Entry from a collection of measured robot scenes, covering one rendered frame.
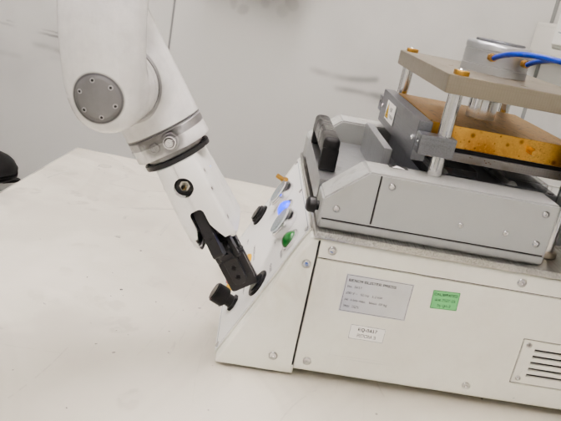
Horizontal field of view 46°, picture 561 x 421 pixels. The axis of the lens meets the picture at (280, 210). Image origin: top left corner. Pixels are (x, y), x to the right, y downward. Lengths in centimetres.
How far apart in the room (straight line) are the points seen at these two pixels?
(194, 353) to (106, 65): 35
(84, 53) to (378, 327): 42
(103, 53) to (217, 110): 171
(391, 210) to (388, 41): 158
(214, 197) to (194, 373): 20
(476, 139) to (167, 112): 34
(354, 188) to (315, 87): 158
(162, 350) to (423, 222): 33
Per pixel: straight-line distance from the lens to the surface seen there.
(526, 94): 75
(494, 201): 74
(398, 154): 89
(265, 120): 229
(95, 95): 62
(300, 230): 75
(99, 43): 61
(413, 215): 72
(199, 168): 69
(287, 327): 75
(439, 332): 77
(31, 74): 249
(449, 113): 73
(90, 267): 96
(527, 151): 79
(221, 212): 70
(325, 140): 77
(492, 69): 84
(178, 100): 70
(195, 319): 86
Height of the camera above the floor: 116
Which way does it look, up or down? 18 degrees down
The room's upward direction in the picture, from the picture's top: 11 degrees clockwise
